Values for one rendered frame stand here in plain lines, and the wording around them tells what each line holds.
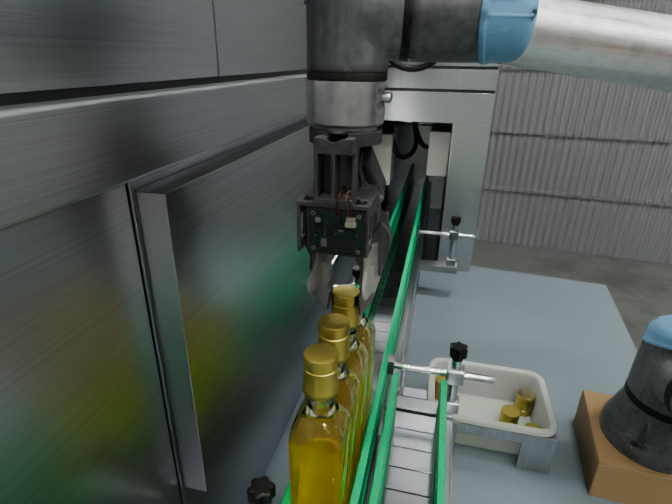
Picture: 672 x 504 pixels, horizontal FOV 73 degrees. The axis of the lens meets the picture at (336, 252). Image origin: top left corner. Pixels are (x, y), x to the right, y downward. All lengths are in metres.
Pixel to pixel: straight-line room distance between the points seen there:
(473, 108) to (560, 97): 2.38
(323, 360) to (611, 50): 0.44
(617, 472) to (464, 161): 0.93
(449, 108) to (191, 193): 1.13
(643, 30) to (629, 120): 3.31
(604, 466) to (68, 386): 0.79
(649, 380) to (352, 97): 0.65
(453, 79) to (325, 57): 1.06
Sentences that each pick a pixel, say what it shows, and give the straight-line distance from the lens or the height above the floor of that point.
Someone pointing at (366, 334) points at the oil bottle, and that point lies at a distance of 0.61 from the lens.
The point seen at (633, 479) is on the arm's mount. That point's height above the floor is 0.81.
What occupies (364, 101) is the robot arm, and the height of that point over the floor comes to 1.39.
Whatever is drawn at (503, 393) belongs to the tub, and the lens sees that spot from 1.04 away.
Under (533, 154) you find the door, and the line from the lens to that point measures 3.85.
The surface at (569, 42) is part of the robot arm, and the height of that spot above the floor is 1.44.
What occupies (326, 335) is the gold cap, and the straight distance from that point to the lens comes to 0.48.
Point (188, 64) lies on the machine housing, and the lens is 0.48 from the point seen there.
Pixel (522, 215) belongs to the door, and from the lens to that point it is 3.97.
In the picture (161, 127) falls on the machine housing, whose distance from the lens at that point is 0.40.
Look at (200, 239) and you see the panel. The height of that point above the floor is 1.26.
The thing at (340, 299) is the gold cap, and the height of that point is 1.16.
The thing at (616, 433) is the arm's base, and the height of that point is 0.85.
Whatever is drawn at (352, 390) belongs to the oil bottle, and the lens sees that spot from 0.52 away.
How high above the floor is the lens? 1.42
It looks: 24 degrees down
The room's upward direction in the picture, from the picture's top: 1 degrees clockwise
